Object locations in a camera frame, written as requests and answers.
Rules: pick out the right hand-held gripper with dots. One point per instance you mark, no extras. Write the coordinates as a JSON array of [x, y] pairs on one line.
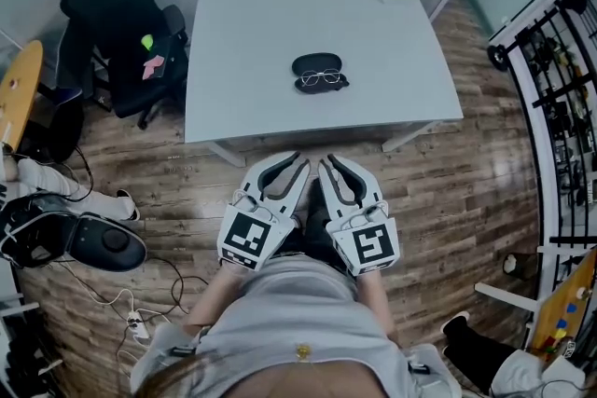
[[366, 242]]

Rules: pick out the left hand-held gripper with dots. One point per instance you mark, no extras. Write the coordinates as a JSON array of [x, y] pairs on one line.
[[247, 237]]

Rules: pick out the black glasses case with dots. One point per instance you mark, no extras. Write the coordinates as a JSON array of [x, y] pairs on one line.
[[319, 65]]

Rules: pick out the person's left forearm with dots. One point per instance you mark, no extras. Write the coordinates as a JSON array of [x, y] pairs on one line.
[[217, 293]]

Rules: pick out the person's right forearm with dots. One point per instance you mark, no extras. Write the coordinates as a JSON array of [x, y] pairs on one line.
[[375, 300]]

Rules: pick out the black open equipment case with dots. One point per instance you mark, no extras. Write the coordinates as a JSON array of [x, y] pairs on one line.
[[84, 237]]

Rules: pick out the person's black trousers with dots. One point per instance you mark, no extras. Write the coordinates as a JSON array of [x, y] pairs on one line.
[[315, 223]]

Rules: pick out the white table leg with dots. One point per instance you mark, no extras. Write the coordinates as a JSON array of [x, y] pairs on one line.
[[228, 154], [410, 136]]

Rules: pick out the person's grey shirt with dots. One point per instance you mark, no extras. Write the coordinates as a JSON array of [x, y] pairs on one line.
[[289, 307]]

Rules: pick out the pink object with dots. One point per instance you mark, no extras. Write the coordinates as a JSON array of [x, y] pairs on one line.
[[151, 66]]

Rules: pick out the green object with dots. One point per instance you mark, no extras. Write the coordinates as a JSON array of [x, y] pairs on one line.
[[147, 42]]

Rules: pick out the black caster wheel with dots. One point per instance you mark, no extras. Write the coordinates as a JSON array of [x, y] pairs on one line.
[[497, 56]]

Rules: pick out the white power strip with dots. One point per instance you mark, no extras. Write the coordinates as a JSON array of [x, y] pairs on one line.
[[138, 325]]

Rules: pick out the black office chair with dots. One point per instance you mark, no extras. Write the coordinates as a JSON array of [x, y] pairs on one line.
[[112, 14]]

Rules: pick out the wooden table with coloured blocks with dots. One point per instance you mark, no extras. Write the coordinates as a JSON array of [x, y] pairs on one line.
[[566, 307]]

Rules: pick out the round wooden table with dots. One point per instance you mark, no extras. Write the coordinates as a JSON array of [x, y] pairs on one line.
[[21, 88]]

